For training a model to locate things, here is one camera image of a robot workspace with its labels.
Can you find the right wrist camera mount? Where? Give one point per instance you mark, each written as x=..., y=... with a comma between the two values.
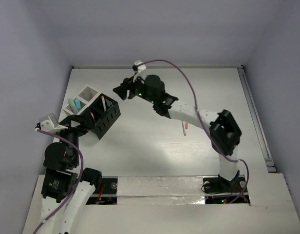
x=138, y=68

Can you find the aluminium side rail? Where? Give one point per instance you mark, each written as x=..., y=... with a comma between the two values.
x=256, y=121

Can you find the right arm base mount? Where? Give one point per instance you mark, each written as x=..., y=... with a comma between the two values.
x=216, y=193

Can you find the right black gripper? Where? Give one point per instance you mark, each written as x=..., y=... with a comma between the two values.
x=128, y=83

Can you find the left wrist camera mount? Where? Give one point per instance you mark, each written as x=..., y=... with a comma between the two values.
x=50, y=124

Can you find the white slotted organizer box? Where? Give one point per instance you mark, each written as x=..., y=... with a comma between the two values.
x=87, y=95

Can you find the black slotted organizer box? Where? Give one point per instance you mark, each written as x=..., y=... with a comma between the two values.
x=104, y=120

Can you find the orange white marker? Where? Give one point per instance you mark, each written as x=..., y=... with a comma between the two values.
x=104, y=103

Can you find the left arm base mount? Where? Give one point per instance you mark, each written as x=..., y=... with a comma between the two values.
x=95, y=190

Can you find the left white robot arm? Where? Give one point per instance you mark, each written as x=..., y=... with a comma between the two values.
x=67, y=184

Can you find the blue highlighter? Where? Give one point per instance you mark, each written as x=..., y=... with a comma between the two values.
x=78, y=104

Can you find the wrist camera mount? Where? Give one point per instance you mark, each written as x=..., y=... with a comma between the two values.
x=138, y=68
x=50, y=124

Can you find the green highlighter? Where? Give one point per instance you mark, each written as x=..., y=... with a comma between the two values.
x=72, y=105

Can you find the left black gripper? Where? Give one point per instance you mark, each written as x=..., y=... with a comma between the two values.
x=73, y=122

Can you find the yellow tipped white marker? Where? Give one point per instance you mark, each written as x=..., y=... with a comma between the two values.
x=184, y=128

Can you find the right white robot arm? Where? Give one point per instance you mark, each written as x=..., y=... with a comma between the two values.
x=221, y=127

